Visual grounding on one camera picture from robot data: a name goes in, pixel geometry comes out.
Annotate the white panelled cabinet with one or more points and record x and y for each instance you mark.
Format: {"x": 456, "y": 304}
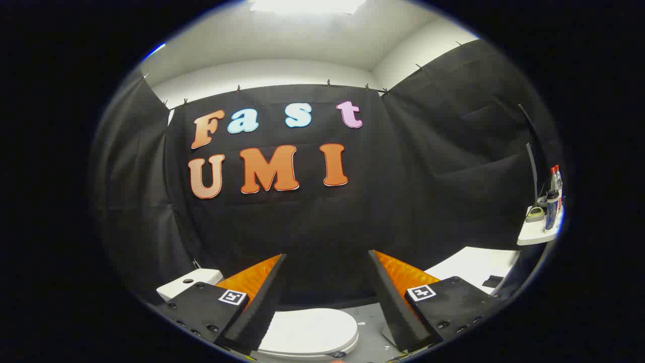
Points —
{"x": 468, "y": 264}

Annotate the small black flat item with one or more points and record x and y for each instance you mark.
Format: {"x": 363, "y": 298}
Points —
{"x": 493, "y": 282}

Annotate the dark blue bottle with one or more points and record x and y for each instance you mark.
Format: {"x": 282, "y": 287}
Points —
{"x": 552, "y": 212}

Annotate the black backdrop cloth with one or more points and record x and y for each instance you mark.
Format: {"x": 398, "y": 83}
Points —
{"x": 312, "y": 227}

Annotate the ceiling light panel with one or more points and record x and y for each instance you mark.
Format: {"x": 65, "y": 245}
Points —
{"x": 307, "y": 5}

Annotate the white toilet tank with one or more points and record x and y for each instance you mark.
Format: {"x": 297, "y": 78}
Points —
{"x": 174, "y": 288}

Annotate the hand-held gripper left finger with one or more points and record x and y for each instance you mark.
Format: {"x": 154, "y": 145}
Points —
{"x": 262, "y": 307}

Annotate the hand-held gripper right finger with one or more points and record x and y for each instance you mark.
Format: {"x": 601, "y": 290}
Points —
{"x": 395, "y": 312}

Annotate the white wall shelf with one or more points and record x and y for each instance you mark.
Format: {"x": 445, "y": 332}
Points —
{"x": 534, "y": 233}

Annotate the white toilet lid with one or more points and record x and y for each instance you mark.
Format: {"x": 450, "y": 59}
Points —
{"x": 312, "y": 330}

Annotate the black curved pole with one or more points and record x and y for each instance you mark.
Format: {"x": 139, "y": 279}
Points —
{"x": 533, "y": 171}

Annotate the clear bottle with red cap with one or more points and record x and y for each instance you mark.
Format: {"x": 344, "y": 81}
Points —
{"x": 556, "y": 179}

